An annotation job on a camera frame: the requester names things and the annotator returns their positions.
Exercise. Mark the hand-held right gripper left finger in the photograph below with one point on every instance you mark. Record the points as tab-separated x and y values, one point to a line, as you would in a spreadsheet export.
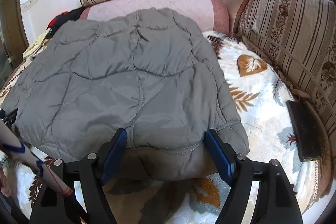
114	154

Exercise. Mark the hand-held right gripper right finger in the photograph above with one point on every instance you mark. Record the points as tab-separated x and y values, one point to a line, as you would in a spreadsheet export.
219	155

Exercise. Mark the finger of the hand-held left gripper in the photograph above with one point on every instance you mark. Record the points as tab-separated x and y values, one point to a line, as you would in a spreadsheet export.
10	116

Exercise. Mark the grey quilted hooded jacket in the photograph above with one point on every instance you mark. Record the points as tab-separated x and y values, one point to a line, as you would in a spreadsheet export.
118	87

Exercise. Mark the black and red clothes pile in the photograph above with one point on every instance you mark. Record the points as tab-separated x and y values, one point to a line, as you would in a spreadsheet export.
65	19

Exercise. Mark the person's left hand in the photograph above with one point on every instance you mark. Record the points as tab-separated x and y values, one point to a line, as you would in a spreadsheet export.
3	184

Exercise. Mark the leaf print fleece blanket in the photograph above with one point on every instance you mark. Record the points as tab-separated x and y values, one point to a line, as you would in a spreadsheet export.
262	108

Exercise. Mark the pale yellow floral cloth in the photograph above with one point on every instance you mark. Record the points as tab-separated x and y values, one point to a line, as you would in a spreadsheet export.
35	47

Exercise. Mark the stained glass wooden door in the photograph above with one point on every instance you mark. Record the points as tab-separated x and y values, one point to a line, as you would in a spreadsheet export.
10	37

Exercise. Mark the black smartphone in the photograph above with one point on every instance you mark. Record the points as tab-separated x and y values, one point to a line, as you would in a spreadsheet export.
304	132

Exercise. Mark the pink bolster cushion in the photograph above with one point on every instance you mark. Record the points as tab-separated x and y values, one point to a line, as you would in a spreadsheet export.
170	3

